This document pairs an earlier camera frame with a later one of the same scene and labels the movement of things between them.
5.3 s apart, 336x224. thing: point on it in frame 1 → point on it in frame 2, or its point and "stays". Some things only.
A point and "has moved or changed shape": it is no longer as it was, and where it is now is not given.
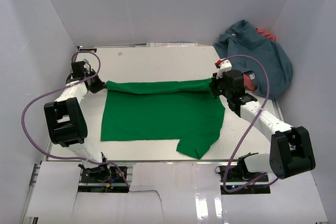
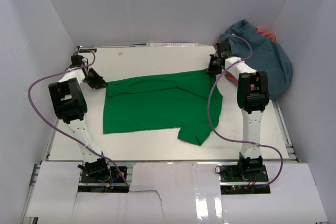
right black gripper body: [219, 87] → [213, 68]
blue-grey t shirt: [267, 65] stays
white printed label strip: [171, 44] stays
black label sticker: [88, 50] stays
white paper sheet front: [169, 192] stays
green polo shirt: [189, 111] has moved or changed shape
